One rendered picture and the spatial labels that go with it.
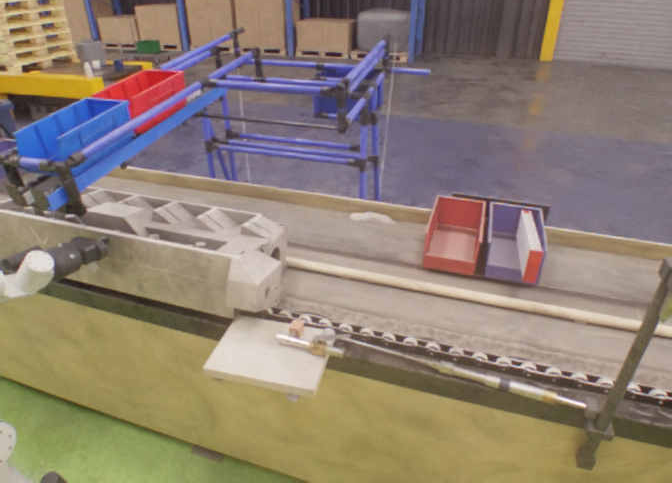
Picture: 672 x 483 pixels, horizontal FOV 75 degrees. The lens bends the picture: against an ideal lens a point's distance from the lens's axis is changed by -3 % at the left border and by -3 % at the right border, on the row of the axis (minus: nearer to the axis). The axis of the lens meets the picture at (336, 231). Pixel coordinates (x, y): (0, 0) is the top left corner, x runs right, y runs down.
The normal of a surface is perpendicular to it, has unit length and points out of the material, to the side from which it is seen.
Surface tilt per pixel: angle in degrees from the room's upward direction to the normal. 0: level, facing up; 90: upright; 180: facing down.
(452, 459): 90
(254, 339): 0
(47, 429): 0
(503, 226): 88
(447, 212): 88
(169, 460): 0
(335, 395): 90
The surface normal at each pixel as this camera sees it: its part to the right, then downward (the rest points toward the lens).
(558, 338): 0.00, -0.86
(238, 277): -0.25, -0.12
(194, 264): -0.30, 0.32
